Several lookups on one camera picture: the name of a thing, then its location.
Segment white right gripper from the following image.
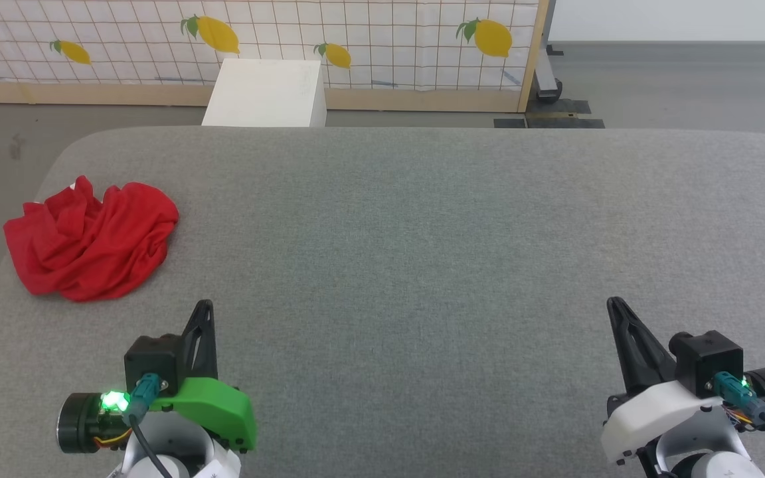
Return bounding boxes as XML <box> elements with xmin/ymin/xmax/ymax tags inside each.
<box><xmin>600</xmin><ymin>297</ymin><xmax>765</xmax><ymax>464</ymax></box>

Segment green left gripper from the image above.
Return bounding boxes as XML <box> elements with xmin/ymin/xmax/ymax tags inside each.
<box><xmin>57</xmin><ymin>300</ymin><xmax>258</xmax><ymax>456</ymax></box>

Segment red cloth garment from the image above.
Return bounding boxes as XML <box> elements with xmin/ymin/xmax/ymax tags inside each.
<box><xmin>3</xmin><ymin>175</ymin><xmax>180</xmax><ymax>303</ymax></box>

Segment white paper label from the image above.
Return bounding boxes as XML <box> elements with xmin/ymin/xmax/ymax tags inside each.
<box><xmin>195</xmin><ymin>450</ymin><xmax>242</xmax><ymax>478</ymax></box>

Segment long black floor tape strip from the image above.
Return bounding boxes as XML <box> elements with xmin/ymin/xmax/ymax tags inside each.
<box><xmin>527</xmin><ymin>118</ymin><xmax>606</xmax><ymax>129</ymax></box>

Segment wide black floor tape patch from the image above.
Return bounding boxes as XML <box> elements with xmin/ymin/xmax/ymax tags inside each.
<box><xmin>529</xmin><ymin>100</ymin><xmax>592</xmax><ymax>115</ymax></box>

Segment white box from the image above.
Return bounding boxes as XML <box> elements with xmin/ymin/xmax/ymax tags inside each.
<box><xmin>201</xmin><ymin>58</ymin><xmax>328</xmax><ymax>128</ymax></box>

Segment black left cable teal plug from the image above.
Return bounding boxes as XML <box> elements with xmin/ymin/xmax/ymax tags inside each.
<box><xmin>122</xmin><ymin>373</ymin><xmax>176</xmax><ymax>478</ymax></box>

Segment black cable teal plug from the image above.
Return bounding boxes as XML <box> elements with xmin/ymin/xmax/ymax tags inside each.
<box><xmin>713</xmin><ymin>372</ymin><xmax>765</xmax><ymax>469</ymax></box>
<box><xmin>122</xmin><ymin>373</ymin><xmax>176</xmax><ymax>478</ymax></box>

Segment black right cable teal plug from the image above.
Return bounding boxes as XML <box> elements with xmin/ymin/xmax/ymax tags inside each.
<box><xmin>713</xmin><ymin>372</ymin><xmax>765</xmax><ymax>469</ymax></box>

